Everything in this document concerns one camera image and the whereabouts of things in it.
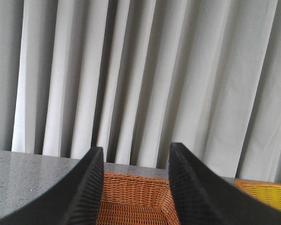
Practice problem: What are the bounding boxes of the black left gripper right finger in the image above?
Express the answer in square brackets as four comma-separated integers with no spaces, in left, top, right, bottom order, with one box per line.
[169,142,281,225]

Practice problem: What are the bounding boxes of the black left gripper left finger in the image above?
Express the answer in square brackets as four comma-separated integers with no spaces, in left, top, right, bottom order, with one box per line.
[0,147,104,225]

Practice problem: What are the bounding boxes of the grey pleated curtain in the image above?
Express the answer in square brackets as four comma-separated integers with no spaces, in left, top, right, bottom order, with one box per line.
[0,0,281,183]

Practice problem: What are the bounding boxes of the yellow woven basket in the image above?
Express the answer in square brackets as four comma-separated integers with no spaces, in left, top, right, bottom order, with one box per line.
[234,180,281,211]

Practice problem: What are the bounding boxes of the brown wicker basket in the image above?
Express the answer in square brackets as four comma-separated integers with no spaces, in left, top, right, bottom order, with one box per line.
[96,173,180,225]

